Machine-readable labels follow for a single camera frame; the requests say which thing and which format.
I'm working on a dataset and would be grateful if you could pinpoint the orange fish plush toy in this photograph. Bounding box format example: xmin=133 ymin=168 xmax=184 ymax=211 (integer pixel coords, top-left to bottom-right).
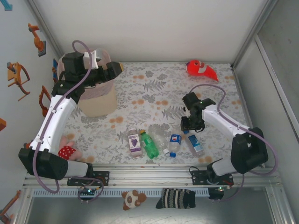
xmin=185 ymin=59 xmax=220 ymax=82

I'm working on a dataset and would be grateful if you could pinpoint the aluminium extrusion rail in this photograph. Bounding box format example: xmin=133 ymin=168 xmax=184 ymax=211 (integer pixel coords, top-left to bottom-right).
xmin=22 ymin=163 xmax=281 ymax=189

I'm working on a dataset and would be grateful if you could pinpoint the black white striped sock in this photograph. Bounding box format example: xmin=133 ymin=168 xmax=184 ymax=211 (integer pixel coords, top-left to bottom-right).
xmin=156 ymin=188 xmax=196 ymax=210

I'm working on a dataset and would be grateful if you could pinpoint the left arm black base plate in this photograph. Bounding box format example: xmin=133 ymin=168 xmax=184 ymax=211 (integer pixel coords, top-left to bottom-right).
xmin=67 ymin=171 xmax=110 ymax=187

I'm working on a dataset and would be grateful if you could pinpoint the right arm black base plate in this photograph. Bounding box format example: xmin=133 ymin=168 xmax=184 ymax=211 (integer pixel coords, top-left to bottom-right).
xmin=191 ymin=170 xmax=234 ymax=186

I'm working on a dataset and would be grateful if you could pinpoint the crushed clear bottle white cap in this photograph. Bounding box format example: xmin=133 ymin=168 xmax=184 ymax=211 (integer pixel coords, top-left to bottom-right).
xmin=148 ymin=127 xmax=171 ymax=155

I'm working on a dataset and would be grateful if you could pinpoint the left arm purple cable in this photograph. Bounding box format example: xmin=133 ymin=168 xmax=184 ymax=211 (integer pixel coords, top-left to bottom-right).
xmin=32 ymin=40 xmax=104 ymax=204

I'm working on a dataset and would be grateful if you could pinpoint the green bottle yellow cap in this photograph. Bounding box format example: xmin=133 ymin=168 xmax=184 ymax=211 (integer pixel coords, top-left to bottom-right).
xmin=139 ymin=129 xmax=160 ymax=160

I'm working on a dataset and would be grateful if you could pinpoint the teal wall sticker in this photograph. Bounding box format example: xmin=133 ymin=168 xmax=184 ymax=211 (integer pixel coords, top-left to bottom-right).
xmin=0 ymin=0 xmax=14 ymax=12

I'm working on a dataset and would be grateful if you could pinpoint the aluminium corner post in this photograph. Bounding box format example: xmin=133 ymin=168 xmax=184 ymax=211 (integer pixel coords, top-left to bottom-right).
xmin=231 ymin=0 xmax=280 ymax=70
xmin=27 ymin=0 xmax=68 ymax=73

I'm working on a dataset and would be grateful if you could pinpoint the pink plush toy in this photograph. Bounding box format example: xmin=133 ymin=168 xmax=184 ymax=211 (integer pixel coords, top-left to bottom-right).
xmin=57 ymin=135 xmax=83 ymax=161

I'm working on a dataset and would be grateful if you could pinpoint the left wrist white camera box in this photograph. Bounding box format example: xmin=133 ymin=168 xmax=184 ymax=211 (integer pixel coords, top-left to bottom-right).
xmin=83 ymin=49 xmax=103 ymax=70

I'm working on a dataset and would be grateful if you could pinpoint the white slotted cable duct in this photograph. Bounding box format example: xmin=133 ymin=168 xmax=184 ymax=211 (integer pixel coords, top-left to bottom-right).
xmin=31 ymin=188 xmax=210 ymax=197

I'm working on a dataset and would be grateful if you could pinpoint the blue orange robot wall sticker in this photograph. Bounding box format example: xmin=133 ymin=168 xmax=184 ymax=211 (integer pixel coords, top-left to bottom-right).
xmin=51 ymin=58 xmax=61 ymax=84

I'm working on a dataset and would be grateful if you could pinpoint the brown white panda plush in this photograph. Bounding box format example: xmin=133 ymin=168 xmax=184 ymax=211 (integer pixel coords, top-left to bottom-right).
xmin=121 ymin=189 xmax=147 ymax=211

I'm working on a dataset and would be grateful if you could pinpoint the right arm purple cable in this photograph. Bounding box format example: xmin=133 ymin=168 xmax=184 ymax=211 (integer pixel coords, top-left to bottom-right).
xmin=189 ymin=84 xmax=278 ymax=203

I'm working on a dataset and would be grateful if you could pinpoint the Pepsi bottle blue cap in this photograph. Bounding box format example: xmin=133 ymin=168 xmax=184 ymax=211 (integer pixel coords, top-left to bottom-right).
xmin=168 ymin=133 xmax=183 ymax=157

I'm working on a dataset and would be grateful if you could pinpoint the orange claw frame wall sticker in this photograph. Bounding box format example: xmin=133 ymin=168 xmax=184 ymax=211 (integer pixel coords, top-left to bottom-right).
xmin=6 ymin=62 xmax=31 ymax=101

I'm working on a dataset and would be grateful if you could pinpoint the water bottle light blue label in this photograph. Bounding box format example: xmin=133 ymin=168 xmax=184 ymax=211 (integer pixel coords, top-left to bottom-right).
xmin=183 ymin=130 xmax=204 ymax=157

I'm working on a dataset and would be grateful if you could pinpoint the beige ribbed plastic bin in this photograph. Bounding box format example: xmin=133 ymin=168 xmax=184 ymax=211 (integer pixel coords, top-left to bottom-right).
xmin=57 ymin=50 xmax=117 ymax=118

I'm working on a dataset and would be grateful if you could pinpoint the grape juice bottle purple label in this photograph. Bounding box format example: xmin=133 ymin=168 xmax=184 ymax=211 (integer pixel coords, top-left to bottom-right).
xmin=128 ymin=127 xmax=143 ymax=156

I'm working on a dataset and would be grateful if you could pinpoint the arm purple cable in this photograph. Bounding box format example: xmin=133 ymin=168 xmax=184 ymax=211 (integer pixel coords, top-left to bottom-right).
xmin=189 ymin=84 xmax=278 ymax=203
xmin=32 ymin=40 xmax=104 ymax=204

